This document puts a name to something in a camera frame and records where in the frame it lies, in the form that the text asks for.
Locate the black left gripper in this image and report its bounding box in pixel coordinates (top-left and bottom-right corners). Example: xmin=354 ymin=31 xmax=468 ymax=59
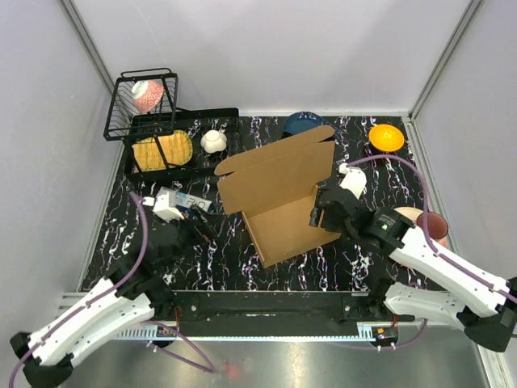
xmin=160 ymin=205 xmax=225 ymax=274

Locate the brown cardboard box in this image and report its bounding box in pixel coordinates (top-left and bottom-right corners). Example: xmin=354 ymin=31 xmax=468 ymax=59
xmin=215 ymin=125 xmax=338 ymax=268

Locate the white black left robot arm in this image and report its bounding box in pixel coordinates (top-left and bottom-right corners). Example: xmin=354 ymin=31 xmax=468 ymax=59
xmin=9 ymin=195 xmax=218 ymax=387

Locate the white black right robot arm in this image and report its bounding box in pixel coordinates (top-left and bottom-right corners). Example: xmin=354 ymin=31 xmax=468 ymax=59
xmin=309 ymin=188 xmax=516 ymax=352

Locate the blue white small carton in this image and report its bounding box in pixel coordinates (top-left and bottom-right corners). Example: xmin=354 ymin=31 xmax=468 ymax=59
xmin=183 ymin=194 xmax=214 ymax=213

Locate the silver blue toothpaste tube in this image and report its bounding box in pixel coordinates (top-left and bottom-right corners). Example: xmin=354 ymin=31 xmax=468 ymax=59
xmin=157 ymin=187 xmax=188 ymax=208

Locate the woven bamboo tray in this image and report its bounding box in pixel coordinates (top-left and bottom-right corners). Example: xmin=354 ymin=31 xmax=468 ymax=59
xmin=132 ymin=130 xmax=193 ymax=172

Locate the white flower-shaped cup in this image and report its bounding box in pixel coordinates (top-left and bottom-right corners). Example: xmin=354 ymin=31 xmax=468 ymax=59
xmin=200 ymin=129 xmax=227 ymax=154

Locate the orange round bowl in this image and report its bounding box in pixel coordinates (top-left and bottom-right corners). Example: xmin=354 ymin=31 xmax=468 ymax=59
xmin=368 ymin=124 xmax=406 ymax=153

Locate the dark red cup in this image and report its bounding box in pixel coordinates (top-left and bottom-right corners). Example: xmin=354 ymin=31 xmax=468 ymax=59
xmin=427 ymin=212 xmax=449 ymax=240

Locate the dark blue leaf dish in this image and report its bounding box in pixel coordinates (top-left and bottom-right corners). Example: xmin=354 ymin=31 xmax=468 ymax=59
xmin=282 ymin=112 xmax=334 ymax=139

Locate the pink patterned ceramic bowl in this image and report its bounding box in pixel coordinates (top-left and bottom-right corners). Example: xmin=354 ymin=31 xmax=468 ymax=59
xmin=131 ymin=80 xmax=164 ymax=114

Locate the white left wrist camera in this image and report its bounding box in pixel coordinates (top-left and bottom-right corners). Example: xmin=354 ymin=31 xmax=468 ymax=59
xmin=142 ymin=193 xmax=185 ymax=222

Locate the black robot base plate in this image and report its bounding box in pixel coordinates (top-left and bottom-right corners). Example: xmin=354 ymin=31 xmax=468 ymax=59
xmin=151 ymin=291 xmax=395 ymax=327

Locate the black wire dish rack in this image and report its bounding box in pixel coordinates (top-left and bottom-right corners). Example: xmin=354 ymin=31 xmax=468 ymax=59
xmin=103 ymin=68 xmax=242 ymax=182

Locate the aluminium front rail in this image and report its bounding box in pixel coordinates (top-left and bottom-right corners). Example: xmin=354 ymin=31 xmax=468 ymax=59
xmin=54 ymin=293 xmax=496 ymax=343

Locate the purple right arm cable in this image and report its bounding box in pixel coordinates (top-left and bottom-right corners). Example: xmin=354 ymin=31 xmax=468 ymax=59
xmin=322 ymin=154 xmax=517 ymax=352

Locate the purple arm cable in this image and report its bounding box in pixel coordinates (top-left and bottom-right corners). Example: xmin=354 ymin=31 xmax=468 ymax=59
xmin=322 ymin=154 xmax=517 ymax=352
xmin=7 ymin=192 xmax=219 ymax=388

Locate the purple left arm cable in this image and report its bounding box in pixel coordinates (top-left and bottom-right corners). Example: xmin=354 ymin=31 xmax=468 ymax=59
xmin=7 ymin=192 xmax=219 ymax=388

